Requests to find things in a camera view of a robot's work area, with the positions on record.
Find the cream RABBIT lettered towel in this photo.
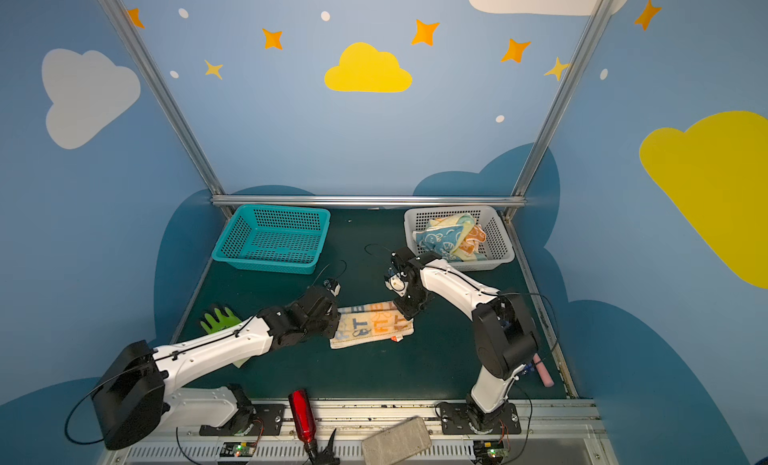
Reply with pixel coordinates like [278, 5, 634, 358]
[329, 301, 415, 350]

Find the blue bunny pattern towel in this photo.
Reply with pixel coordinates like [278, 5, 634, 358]
[412, 225, 471, 260]

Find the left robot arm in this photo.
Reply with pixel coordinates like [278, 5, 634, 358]
[90, 279, 341, 450]

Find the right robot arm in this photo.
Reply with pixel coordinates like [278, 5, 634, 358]
[385, 247, 541, 434]

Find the orange patterned towel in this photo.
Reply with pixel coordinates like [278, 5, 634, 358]
[454, 225, 487, 257]

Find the green rubber glove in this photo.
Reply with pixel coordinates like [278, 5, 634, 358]
[199, 307, 242, 335]

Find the yellow-green towel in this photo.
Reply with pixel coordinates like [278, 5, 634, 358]
[429, 213, 476, 241]

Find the teal plastic basket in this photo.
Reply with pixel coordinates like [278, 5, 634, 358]
[212, 205, 331, 275]

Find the white plastic basket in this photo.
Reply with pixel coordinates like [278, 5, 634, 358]
[404, 206, 515, 272]

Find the red metal bottle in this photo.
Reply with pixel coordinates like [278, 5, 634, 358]
[288, 389, 316, 445]

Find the black clamp tool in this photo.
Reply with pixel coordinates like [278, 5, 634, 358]
[304, 431, 340, 465]

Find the grey sponge block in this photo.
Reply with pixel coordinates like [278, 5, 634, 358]
[361, 417, 432, 465]

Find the left green circuit board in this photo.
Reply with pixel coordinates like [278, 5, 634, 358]
[219, 442, 257, 458]

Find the green circuit board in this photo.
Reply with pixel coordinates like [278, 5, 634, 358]
[219, 442, 257, 458]
[472, 441, 508, 465]

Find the pink marker pen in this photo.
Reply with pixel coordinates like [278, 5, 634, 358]
[532, 354, 554, 388]

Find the right green circuit board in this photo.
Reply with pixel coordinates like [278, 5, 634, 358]
[472, 441, 508, 465]

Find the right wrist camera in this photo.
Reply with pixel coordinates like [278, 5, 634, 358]
[385, 269, 407, 294]

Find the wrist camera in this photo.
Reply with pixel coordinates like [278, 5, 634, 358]
[322, 278, 341, 297]
[385, 269, 407, 294]

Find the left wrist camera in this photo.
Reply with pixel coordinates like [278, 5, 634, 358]
[322, 278, 341, 297]

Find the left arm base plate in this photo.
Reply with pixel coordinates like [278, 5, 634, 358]
[199, 403, 286, 437]

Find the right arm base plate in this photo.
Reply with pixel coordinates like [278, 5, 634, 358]
[435, 402, 522, 435]

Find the right aluminium frame post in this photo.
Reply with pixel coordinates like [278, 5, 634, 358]
[503, 0, 619, 225]

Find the aluminium frame post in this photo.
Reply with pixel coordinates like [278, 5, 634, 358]
[503, 0, 619, 225]
[97, 0, 226, 199]

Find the left aluminium frame post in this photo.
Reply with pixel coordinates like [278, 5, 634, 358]
[97, 0, 226, 199]

